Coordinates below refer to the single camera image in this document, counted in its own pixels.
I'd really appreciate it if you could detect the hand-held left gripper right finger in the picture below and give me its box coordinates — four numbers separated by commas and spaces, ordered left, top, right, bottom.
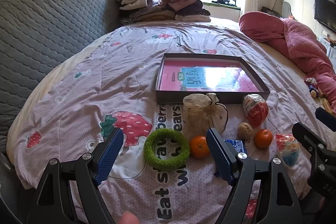
206, 128, 302, 224

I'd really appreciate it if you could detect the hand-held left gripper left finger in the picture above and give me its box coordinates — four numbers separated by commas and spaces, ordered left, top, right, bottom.
34, 127, 124, 224

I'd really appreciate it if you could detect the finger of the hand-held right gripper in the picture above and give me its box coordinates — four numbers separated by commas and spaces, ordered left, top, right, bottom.
292, 122, 336, 178
315, 107, 336, 132

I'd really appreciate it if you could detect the small blue carton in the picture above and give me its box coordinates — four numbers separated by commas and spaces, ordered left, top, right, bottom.
223, 139, 248, 155

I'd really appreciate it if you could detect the orange tangerine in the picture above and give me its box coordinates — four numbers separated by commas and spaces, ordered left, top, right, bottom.
254, 129, 273, 149
189, 135, 210, 159

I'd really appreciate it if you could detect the blue and white egg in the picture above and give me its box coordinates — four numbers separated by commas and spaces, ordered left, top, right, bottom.
274, 133, 301, 167

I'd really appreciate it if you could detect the brown walnut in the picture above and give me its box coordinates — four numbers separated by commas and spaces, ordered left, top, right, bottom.
238, 122, 253, 140

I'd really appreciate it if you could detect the green fuzzy ring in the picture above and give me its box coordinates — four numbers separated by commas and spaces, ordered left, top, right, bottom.
143, 128, 190, 171

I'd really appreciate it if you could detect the beige organza drawstring pouch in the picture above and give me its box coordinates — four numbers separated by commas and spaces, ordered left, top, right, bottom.
182, 93, 229, 134

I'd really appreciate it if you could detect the red and white egg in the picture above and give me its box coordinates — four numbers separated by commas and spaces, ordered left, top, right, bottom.
242, 93, 269, 128

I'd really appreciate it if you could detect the pink box lid tray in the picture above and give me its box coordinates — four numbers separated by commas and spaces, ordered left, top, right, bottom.
155, 53, 271, 105

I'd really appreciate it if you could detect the person's left hand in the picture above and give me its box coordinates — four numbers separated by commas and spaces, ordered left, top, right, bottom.
115, 210, 140, 224

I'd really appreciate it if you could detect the small colourful doll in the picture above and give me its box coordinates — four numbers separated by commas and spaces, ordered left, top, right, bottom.
304, 77, 326, 98

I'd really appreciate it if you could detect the pink quilted quilt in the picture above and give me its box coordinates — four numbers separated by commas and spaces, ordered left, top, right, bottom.
238, 11, 336, 106

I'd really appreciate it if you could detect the pink and blue book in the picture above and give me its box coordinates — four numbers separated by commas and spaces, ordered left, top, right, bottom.
159, 60, 260, 92

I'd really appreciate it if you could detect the black flat television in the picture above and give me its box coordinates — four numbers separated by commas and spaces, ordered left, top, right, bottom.
314, 0, 336, 30

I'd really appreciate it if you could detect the white chair back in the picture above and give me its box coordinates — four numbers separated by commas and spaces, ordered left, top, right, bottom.
273, 0, 292, 17

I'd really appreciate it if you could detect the dark bag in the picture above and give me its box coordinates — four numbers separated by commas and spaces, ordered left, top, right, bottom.
261, 6, 279, 16

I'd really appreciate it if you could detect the grey quilted headboard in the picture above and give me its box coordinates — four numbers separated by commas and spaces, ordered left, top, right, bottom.
0, 0, 124, 151

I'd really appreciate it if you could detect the green window seat cushion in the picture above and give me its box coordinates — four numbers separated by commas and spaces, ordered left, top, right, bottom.
203, 1, 240, 10

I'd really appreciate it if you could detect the pile of folded clothes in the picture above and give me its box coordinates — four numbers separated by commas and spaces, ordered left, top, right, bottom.
111, 0, 212, 26

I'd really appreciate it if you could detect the dark clothes heap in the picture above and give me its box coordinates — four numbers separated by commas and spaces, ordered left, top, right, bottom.
210, 0, 238, 7

